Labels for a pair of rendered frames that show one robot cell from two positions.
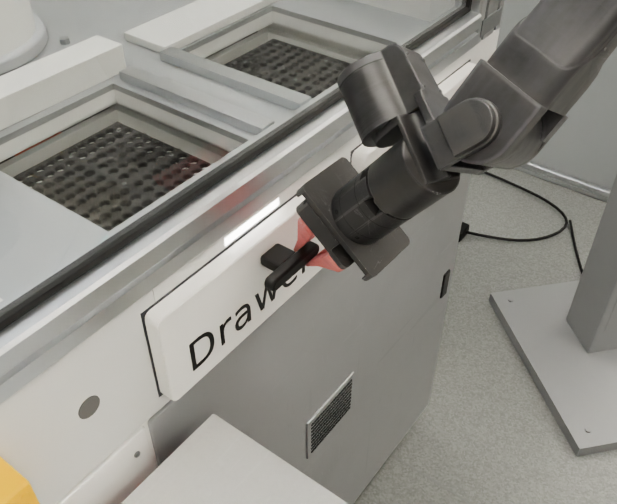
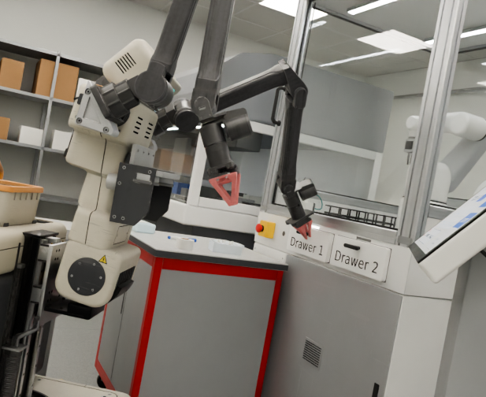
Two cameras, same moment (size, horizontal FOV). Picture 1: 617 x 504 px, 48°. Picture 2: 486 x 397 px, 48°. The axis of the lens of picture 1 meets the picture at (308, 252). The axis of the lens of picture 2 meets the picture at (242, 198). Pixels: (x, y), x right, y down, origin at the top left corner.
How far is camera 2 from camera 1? 241 cm
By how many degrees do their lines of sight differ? 109
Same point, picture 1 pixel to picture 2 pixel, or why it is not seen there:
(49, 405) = (281, 224)
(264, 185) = (318, 220)
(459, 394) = not seen: outside the picture
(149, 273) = not seen: hidden behind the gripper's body
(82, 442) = (280, 240)
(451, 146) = not seen: hidden behind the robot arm
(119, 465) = (280, 256)
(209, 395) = (294, 266)
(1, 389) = (280, 213)
